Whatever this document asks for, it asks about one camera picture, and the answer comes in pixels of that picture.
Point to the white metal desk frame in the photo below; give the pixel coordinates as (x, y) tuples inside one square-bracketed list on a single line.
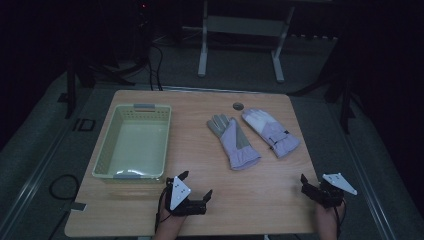
[(245, 26)]

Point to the black floor bracket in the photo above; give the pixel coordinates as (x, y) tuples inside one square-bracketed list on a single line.
[(84, 125)]

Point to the white power strip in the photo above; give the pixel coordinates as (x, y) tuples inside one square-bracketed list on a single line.
[(313, 37)]

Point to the lavender glove with white fingers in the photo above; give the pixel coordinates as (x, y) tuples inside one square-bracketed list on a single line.
[(271, 131)]

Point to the black tripod stand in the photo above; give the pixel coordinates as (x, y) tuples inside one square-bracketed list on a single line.
[(71, 90), (345, 103)]

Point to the grey round table grommet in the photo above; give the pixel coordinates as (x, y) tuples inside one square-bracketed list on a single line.
[(238, 106)]

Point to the metal floor rail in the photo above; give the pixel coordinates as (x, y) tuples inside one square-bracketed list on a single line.
[(30, 183), (370, 186)]

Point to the pale yellow plastic basket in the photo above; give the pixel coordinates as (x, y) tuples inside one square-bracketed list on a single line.
[(136, 143)]

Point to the grey tape piece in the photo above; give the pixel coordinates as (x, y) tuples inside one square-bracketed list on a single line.
[(77, 207)]

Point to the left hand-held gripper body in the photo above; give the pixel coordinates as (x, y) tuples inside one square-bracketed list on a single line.
[(180, 196)]

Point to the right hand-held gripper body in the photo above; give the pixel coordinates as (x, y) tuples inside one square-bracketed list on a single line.
[(333, 196)]

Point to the lavender glove with grey palm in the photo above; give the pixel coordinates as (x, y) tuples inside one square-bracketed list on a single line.
[(238, 146)]

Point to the person's left hand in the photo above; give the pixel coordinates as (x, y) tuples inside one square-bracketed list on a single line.
[(168, 226)]

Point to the person's right hand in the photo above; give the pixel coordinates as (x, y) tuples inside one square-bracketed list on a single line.
[(328, 221)]

